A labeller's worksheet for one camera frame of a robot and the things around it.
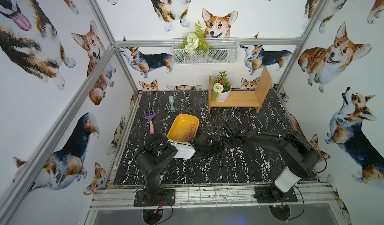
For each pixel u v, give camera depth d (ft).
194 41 2.60
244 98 3.63
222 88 3.05
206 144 2.41
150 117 3.50
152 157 1.58
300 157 1.51
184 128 3.29
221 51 3.04
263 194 2.42
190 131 3.21
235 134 2.37
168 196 2.44
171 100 3.81
